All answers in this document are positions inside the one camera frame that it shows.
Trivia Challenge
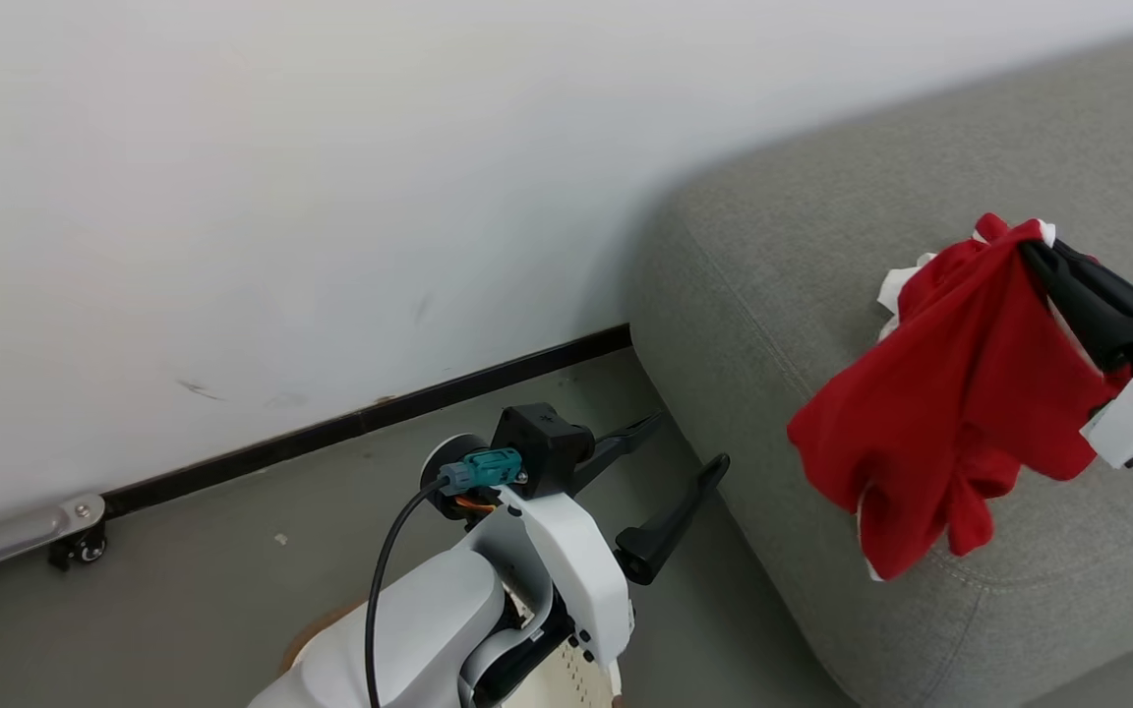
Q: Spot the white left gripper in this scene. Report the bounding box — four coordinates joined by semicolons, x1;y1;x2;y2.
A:
498;411;731;671

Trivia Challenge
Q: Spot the red and white garment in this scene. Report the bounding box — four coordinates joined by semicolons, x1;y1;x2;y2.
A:
786;211;1133;583

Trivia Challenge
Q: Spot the white paper garment tag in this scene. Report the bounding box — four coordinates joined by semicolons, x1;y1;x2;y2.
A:
874;251;939;343

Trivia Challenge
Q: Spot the black baseboard strip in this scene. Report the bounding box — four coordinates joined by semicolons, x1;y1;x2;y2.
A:
99;323;632;520

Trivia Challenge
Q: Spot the grey fabric sofa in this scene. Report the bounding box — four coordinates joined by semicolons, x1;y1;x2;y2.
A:
626;20;1133;708

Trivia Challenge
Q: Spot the black caster wheel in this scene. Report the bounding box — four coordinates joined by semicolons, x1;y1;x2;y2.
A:
47;526;108;573

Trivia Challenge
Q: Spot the black cable with teal plug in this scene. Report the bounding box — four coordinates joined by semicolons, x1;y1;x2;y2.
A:
365;447;525;708

